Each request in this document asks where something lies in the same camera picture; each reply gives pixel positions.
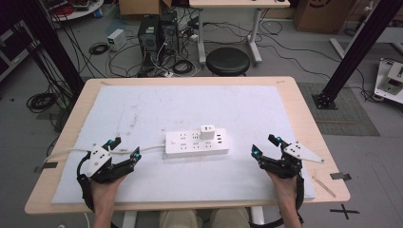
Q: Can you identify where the black round stool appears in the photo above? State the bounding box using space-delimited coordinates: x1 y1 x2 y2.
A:
204 47 252 77

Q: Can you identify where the light wooden table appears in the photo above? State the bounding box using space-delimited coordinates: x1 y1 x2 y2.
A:
24 75 352 216

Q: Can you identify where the person's left hand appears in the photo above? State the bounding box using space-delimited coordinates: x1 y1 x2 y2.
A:
89 175 126 207

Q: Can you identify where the black tape cross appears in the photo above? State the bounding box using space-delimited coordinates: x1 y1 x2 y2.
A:
329 203 361 220

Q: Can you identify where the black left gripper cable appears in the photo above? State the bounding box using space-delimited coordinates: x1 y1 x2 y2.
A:
76 151 96 214

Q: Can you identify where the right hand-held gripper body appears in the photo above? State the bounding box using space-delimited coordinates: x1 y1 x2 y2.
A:
258 141 325 180

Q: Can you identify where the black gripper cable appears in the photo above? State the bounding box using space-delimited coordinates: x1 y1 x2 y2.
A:
248 175 306 228
76 151 96 214

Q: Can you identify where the black tape strip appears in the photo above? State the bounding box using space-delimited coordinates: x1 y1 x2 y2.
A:
33 161 59 174
329 172 353 182

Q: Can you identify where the person's right hand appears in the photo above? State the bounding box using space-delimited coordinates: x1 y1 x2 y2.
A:
267 171 299 204

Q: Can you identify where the white power strip cable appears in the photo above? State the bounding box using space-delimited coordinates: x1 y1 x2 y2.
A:
42 143 166 164

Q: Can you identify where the white table leg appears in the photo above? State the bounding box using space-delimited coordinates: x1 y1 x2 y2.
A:
250 206 266 226
121 211 138 228

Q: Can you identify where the thin wooden stick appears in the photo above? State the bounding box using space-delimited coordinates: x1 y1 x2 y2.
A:
311 175 337 199

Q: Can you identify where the round white table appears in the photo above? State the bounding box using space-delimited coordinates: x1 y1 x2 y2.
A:
40 0 106 23

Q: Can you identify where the grey metal shelf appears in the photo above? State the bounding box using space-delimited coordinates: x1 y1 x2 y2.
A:
0 20 41 83

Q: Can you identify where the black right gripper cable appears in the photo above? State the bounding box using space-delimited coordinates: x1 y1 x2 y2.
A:
248 175 306 228

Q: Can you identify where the small cardboard box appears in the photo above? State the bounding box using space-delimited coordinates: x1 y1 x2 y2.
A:
118 0 172 17

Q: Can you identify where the person's leg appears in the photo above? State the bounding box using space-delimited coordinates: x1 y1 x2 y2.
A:
208 207 251 228
158 208 202 228

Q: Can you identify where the white device on floor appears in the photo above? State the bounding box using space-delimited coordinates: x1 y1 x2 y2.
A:
374 57 403 105

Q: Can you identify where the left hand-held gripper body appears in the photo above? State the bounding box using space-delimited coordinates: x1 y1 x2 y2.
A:
85 143 137 185

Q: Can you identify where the black computer tower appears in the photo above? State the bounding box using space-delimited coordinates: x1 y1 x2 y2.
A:
138 14 161 67
159 9 180 55

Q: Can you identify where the white charger adapter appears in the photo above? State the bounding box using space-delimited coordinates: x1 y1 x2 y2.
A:
199 124 217 142

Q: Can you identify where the white foam mat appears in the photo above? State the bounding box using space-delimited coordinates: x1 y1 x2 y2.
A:
51 84 317 205

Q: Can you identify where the large cardboard box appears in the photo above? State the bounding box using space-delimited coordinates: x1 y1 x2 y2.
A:
292 0 356 34

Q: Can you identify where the white power strip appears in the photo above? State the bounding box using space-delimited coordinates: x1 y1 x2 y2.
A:
164 127 230 160

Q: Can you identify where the white-legged wooden desk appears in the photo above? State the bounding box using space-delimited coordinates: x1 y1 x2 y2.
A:
188 0 291 67

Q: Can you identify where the person's left leg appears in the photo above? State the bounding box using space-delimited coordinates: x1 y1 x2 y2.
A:
158 208 202 228

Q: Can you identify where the coiled black cable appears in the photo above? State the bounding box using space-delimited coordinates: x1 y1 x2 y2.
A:
87 42 110 56
171 59 195 76
26 91 59 114

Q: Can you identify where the white power supply box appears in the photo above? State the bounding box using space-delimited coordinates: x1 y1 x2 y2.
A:
106 28 127 52

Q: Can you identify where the grey floor mat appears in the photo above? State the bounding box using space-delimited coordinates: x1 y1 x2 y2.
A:
297 82 381 138

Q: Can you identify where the black metal stand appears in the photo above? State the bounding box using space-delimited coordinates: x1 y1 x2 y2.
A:
311 0 403 111
5 0 86 96

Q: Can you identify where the person's right leg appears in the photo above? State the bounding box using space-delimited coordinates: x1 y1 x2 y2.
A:
208 207 251 228

